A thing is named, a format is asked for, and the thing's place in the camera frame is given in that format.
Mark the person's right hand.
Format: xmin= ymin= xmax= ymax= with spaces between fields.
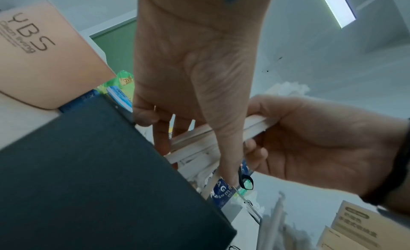
xmin=243 ymin=96 xmax=407 ymax=197

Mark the person's left hand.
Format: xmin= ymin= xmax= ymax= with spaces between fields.
xmin=132 ymin=0 xmax=276 ymax=189

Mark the bundle of white paper straws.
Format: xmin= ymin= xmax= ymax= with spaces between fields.
xmin=177 ymin=152 xmax=225 ymax=197
xmin=165 ymin=115 xmax=280 ymax=164

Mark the dark grey box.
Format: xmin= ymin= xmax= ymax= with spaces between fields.
xmin=0 ymin=93 xmax=237 ymax=250

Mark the cardboard box green label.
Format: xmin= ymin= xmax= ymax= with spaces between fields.
xmin=330 ymin=200 xmax=410 ymax=250

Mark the large brown cardboard box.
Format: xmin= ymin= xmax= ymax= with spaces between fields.
xmin=316 ymin=225 xmax=363 ymax=250

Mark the green plastic bag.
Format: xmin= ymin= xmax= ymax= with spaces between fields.
xmin=97 ymin=70 xmax=135 ymax=103

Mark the green door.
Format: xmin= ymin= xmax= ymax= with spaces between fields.
xmin=89 ymin=17 xmax=138 ymax=78

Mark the blue patterned tote bag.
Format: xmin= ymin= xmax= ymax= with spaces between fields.
xmin=208 ymin=160 xmax=257 ymax=209

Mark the ceiling light panel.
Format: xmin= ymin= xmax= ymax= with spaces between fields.
xmin=318 ymin=0 xmax=358 ymax=29

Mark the pink plastic bin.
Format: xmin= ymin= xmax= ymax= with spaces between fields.
xmin=0 ymin=0 xmax=117 ymax=110

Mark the black bracelet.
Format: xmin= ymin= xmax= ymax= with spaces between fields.
xmin=360 ymin=117 xmax=410 ymax=207

